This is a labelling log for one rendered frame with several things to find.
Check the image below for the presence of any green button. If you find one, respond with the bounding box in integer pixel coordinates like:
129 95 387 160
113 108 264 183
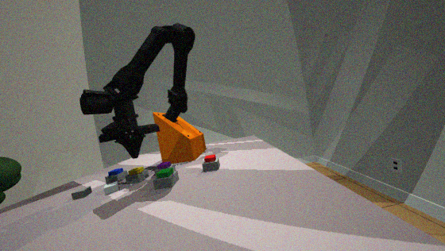
153 168 179 190

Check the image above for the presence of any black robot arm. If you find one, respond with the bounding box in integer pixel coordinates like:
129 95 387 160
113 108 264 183
79 23 195 139

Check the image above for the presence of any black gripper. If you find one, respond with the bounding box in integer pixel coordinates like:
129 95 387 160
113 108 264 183
99 111 160 159

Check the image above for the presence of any red button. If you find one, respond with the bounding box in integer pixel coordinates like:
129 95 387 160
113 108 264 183
202 155 219 172

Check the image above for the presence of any purple button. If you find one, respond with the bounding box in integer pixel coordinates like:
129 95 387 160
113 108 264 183
155 161 176 178

